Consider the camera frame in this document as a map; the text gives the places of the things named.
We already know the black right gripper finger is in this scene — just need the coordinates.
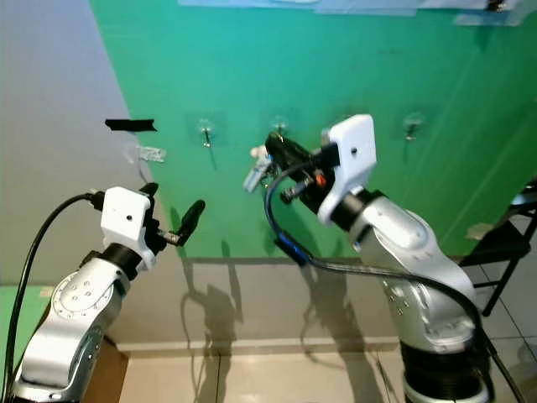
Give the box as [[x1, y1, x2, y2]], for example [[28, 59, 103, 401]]
[[270, 151, 307, 177], [266, 132, 315, 165]]

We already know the key bunch with white fob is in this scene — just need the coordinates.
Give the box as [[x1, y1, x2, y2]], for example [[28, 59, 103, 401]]
[[242, 144, 276, 194]]

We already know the clear tape piece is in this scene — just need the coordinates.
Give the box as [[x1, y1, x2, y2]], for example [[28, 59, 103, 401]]
[[133, 144, 165, 163]]

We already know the black tape strip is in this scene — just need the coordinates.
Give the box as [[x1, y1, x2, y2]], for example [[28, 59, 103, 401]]
[[105, 118, 157, 133]]

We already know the green paper sheet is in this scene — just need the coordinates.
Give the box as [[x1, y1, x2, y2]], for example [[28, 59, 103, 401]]
[[0, 285, 49, 395]]

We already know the white tape piece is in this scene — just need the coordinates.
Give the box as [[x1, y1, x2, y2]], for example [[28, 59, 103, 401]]
[[468, 222, 496, 242]]

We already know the black folding chair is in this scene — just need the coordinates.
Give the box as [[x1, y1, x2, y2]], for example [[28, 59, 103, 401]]
[[460, 178, 537, 317]]

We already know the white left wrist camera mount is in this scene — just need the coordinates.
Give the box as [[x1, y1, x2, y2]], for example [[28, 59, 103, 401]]
[[101, 186, 154, 253]]

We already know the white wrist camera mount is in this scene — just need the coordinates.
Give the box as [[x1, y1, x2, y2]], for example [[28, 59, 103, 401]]
[[101, 186, 154, 253], [317, 114, 377, 226]]

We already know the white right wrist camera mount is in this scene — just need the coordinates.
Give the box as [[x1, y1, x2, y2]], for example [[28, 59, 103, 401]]
[[317, 114, 377, 226]]

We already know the green wall sheet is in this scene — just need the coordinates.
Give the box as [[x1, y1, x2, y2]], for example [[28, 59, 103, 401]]
[[88, 0, 537, 261]]

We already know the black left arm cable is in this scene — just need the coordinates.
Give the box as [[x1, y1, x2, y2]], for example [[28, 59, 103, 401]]
[[4, 191, 106, 403]]

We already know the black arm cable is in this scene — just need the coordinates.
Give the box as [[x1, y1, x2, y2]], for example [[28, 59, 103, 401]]
[[4, 191, 106, 403], [263, 158, 528, 403]]

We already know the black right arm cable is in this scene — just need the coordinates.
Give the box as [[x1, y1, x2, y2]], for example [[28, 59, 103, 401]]
[[263, 158, 528, 403]]

